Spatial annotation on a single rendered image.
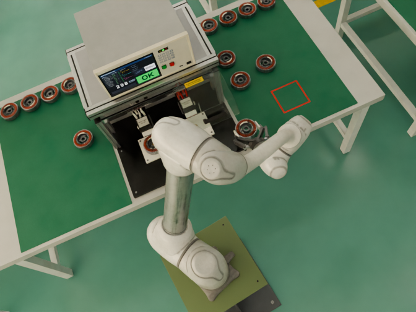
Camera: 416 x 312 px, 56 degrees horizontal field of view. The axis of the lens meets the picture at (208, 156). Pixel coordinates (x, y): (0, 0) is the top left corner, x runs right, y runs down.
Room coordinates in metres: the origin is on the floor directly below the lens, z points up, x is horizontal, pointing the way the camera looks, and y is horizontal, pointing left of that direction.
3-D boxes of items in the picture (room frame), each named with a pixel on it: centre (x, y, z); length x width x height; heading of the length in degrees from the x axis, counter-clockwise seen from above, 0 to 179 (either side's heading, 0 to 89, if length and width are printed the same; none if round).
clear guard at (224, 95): (1.08, -0.07, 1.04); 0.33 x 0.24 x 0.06; 6
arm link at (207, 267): (0.33, 0.16, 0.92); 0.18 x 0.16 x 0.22; 36
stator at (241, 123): (0.94, -0.23, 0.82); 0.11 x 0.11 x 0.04
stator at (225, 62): (1.45, -0.28, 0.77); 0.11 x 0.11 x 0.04
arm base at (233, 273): (0.33, 0.13, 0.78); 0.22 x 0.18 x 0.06; 115
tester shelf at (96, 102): (1.37, 0.16, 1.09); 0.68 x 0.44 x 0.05; 96
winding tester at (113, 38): (1.37, 0.15, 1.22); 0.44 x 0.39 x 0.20; 96
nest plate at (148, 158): (1.04, 0.25, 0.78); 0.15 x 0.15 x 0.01; 6
